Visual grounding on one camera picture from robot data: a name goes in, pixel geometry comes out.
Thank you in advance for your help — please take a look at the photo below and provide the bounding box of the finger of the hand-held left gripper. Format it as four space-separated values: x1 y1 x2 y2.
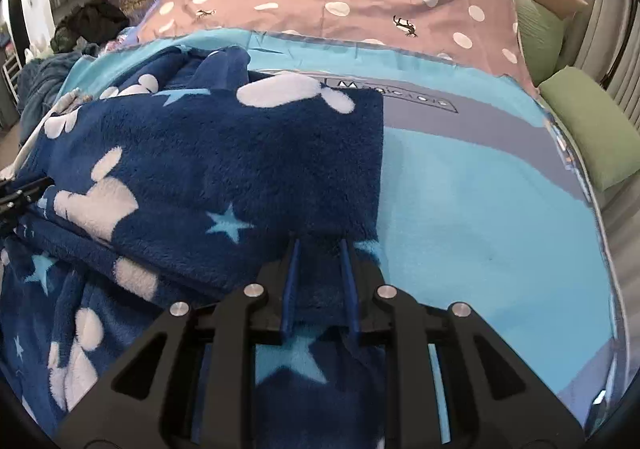
0 175 54 236

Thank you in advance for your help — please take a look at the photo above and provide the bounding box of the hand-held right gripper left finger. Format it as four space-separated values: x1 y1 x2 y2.
52 238 303 449

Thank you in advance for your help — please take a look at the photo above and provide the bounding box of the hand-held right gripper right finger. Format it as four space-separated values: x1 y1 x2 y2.
340 239 587 449

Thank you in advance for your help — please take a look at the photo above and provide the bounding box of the dark blue fleece garment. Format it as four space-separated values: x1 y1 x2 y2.
0 46 388 449

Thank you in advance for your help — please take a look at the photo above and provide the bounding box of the dark clothes pile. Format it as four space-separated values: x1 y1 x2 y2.
50 0 132 54

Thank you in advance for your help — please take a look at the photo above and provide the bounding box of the grey blue blanket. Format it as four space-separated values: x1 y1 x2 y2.
19 51 82 130

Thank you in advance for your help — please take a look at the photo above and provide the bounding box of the light blue blanket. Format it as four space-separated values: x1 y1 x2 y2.
55 28 632 432

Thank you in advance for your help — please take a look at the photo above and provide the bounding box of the large green pillow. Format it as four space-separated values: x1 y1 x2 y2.
537 66 640 193

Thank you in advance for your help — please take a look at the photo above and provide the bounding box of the small green pillow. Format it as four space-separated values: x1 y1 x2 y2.
512 0 569 87

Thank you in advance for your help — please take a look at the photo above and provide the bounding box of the white curtain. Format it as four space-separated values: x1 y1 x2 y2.
555 0 640 130

